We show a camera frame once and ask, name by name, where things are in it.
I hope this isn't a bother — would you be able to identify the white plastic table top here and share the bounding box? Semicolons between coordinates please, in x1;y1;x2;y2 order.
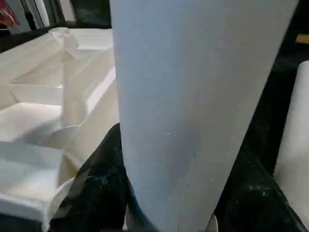
0;27;122;229

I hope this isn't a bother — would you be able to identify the white plastic table leg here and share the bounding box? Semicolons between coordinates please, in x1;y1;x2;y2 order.
109;0;300;232
273;60;309;229

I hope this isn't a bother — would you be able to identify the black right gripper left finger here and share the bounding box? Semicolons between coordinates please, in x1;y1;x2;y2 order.
48;123;131;232

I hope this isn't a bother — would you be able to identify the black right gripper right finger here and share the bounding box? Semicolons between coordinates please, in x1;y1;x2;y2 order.
212;151;309;232

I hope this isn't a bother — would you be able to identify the black plastic mat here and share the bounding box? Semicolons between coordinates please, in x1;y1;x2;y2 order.
0;14;309;232

